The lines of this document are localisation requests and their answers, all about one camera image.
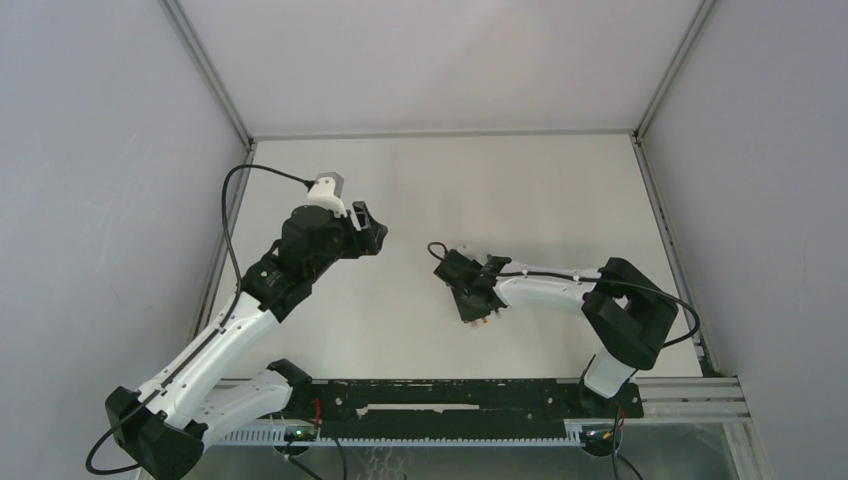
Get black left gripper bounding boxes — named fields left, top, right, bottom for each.
left=306, top=201, right=386, bottom=281

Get white slotted cable duct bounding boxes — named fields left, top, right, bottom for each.
left=214, top=422, right=585, bottom=447

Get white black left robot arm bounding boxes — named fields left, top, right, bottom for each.
left=105, top=201, right=388, bottom=479

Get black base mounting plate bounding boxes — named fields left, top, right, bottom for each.
left=270, top=378, right=645, bottom=438

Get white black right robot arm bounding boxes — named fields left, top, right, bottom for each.
left=434, top=249, right=679, bottom=416

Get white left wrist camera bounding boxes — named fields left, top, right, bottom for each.
left=307, top=172, right=348, bottom=218

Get aluminium frame rail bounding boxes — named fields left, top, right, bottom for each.
left=630, top=132, right=721, bottom=377

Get black camera cable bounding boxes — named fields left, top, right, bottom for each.
left=426, top=241, right=702, bottom=351
left=84, top=163, right=318, bottom=477

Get black left camera cable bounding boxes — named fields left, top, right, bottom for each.
left=84, top=163, right=318, bottom=477

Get black right camera cable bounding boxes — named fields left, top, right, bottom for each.
left=426, top=241, right=702, bottom=351

